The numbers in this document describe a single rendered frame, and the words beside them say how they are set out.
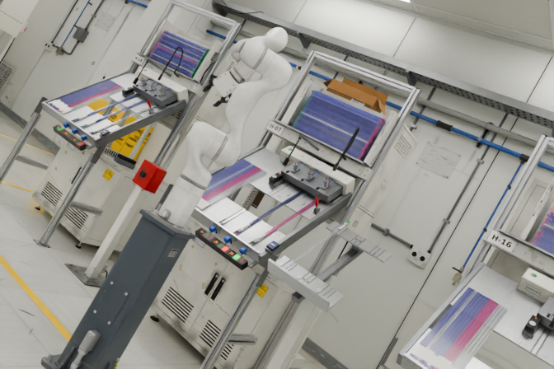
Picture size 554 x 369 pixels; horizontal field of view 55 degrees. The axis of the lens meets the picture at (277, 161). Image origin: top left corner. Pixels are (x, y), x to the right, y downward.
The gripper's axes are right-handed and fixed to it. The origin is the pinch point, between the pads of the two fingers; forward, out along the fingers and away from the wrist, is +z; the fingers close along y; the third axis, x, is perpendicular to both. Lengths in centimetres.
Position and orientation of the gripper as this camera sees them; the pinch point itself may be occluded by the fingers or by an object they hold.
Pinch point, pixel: (210, 97)
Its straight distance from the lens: 260.1
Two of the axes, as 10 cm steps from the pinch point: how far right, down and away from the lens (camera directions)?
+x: -2.5, -0.6, -9.7
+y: -5.8, -7.9, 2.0
